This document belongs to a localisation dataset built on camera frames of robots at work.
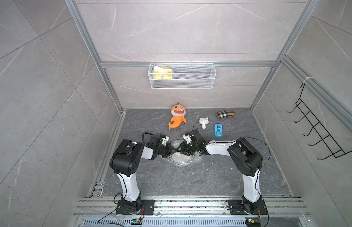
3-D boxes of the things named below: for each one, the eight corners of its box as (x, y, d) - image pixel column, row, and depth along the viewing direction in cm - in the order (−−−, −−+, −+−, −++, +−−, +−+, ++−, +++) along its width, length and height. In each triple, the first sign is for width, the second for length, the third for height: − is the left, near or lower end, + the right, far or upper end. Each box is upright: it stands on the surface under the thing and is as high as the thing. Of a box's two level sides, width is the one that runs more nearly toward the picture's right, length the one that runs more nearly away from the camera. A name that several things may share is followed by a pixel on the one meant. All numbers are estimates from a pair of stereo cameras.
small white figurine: (200, 129, 110) (200, 126, 106) (199, 120, 115) (199, 117, 112) (208, 129, 110) (209, 126, 106) (207, 120, 115) (208, 117, 112)
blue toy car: (215, 136, 105) (216, 133, 102) (214, 126, 111) (215, 123, 108) (222, 137, 105) (223, 134, 101) (220, 127, 111) (222, 123, 108)
